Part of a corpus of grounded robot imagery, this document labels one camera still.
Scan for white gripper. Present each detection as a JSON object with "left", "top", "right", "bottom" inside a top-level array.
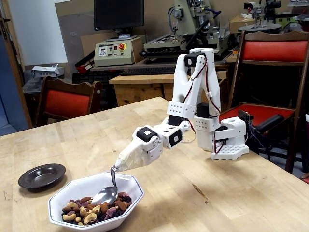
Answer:
[{"left": 118, "top": 125, "right": 163, "bottom": 167}]

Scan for beige masking tape wrap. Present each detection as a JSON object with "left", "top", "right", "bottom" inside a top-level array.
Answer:
[{"left": 114, "top": 140, "right": 149, "bottom": 173}]

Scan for bent metal spoon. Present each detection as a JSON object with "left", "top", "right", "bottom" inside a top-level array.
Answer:
[{"left": 91, "top": 165, "right": 119, "bottom": 205}]

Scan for light wooden workbench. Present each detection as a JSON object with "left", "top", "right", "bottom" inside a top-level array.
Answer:
[{"left": 108, "top": 67, "right": 229, "bottom": 113}]

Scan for mixed nuts and fruit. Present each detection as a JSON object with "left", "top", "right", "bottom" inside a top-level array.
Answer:
[{"left": 61, "top": 192, "right": 133, "bottom": 226}]

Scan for white octagonal bowl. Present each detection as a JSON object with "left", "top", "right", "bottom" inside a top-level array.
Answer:
[{"left": 47, "top": 171, "right": 145, "bottom": 230}]

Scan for small wooden red-cushion chair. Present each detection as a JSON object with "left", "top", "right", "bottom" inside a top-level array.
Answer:
[{"left": 35, "top": 75, "right": 103, "bottom": 128}]

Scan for black keyboard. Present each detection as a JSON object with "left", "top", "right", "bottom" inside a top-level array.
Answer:
[{"left": 120, "top": 65, "right": 178, "bottom": 76}]

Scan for black plastic crate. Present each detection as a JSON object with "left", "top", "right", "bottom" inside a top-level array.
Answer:
[{"left": 72, "top": 71, "right": 119, "bottom": 85}]

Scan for beige control box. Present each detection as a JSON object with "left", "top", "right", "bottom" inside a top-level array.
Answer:
[{"left": 94, "top": 36, "right": 143, "bottom": 68}]

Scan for dark round plate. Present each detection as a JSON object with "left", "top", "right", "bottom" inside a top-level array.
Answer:
[{"left": 18, "top": 163, "right": 67, "bottom": 189}]

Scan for black red-edged case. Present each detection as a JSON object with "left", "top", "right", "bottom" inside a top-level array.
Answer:
[{"left": 74, "top": 51, "right": 95, "bottom": 73}]

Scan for brown cardboard sheet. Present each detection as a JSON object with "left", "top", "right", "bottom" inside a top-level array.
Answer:
[{"left": 80, "top": 32, "right": 119, "bottom": 64}]

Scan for white paper model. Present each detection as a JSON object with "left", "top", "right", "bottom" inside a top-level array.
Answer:
[{"left": 31, "top": 64, "right": 65, "bottom": 78}]

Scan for robot controller circuit board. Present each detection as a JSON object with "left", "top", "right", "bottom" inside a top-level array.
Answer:
[{"left": 238, "top": 109, "right": 254, "bottom": 126}]

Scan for clear plastic bag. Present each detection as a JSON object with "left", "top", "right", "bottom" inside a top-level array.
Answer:
[{"left": 23, "top": 77, "right": 44, "bottom": 95}]

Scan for grey board panel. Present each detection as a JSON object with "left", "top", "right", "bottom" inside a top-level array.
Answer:
[{"left": 55, "top": 0, "right": 96, "bottom": 71}]

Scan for blue door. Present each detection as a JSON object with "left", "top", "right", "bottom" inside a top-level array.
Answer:
[{"left": 0, "top": 33, "right": 28, "bottom": 137}]

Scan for black computer monitor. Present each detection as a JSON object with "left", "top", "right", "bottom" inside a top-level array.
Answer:
[{"left": 93, "top": 0, "right": 145, "bottom": 42}]

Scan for beige milling machine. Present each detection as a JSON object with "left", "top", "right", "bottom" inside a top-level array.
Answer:
[{"left": 140, "top": 0, "right": 234, "bottom": 65}]

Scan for white board panel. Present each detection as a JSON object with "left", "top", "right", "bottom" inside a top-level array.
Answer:
[{"left": 8, "top": 0, "right": 68, "bottom": 66}]

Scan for brown cardboard box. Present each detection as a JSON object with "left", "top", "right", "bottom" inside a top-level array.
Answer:
[{"left": 228, "top": 14, "right": 256, "bottom": 34}]

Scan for large wooden red-cushion chair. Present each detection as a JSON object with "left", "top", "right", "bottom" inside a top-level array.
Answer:
[{"left": 213, "top": 30, "right": 309, "bottom": 174}]

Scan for small mechanical device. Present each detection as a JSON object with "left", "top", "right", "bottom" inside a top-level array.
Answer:
[{"left": 243, "top": 0, "right": 282, "bottom": 25}]

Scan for green box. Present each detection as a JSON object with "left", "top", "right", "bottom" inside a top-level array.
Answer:
[{"left": 275, "top": 14, "right": 305, "bottom": 25}]

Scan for wrist servo cable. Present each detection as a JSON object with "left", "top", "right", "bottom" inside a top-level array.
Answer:
[{"left": 181, "top": 119, "right": 197, "bottom": 144}]

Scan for thin controller board wires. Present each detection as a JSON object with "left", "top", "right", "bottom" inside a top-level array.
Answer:
[{"left": 248, "top": 124, "right": 272, "bottom": 155}]

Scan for black cylindrical handle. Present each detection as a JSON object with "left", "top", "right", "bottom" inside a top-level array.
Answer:
[{"left": 255, "top": 114, "right": 284, "bottom": 136}]

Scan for dark door handle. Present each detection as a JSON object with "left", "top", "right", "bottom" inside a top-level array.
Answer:
[{"left": 0, "top": 13, "right": 11, "bottom": 41}]

